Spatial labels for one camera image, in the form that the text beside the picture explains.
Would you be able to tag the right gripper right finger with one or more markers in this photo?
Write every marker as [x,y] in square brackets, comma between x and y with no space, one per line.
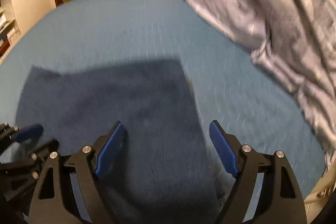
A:
[280,198]

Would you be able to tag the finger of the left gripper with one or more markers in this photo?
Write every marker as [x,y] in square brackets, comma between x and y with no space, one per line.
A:
[16,134]
[32,150]

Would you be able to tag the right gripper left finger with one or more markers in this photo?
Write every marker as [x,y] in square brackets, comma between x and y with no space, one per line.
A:
[53,200]

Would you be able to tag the dark blue denim pants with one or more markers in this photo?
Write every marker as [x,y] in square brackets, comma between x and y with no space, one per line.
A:
[153,167]

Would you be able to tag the blue quilted bed mattress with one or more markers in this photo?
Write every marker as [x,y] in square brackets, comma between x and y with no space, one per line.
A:
[84,35]

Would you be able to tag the grey crumpled blanket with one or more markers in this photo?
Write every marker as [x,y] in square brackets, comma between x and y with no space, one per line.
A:
[294,40]

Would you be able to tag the wall shelf unit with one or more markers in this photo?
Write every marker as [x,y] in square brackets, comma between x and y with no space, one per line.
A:
[9,30]

